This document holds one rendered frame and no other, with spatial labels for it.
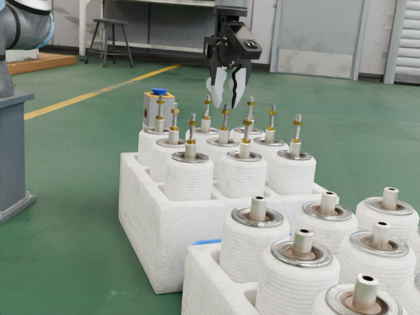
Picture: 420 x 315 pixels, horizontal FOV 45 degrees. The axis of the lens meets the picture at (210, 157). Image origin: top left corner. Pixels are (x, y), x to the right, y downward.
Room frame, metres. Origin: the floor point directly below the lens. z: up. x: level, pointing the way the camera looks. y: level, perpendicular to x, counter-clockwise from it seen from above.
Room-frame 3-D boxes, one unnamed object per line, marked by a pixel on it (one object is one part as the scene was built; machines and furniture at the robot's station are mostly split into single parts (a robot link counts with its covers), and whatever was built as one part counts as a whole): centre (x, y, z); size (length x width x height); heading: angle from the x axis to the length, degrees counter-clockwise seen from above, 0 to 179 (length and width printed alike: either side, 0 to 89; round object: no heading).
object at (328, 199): (0.72, -0.18, 0.26); 0.02 x 0.02 x 0.03
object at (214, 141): (1.12, -0.03, 0.25); 0.08 x 0.08 x 0.01
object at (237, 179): (1.01, -0.07, 0.16); 0.10 x 0.10 x 0.18
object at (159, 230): (1.12, -0.03, 0.09); 0.39 x 0.39 x 0.18; 22
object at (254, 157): (1.01, -0.07, 0.25); 0.08 x 0.08 x 0.01
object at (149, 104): (1.36, 0.15, 0.16); 0.07 x 0.07 x 0.31; 22
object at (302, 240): (0.57, -0.12, 0.26); 0.02 x 0.02 x 0.03
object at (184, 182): (0.97, 0.04, 0.16); 0.10 x 0.10 x 0.18
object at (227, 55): (1.14, -0.02, 0.48); 0.09 x 0.08 x 0.12; 27
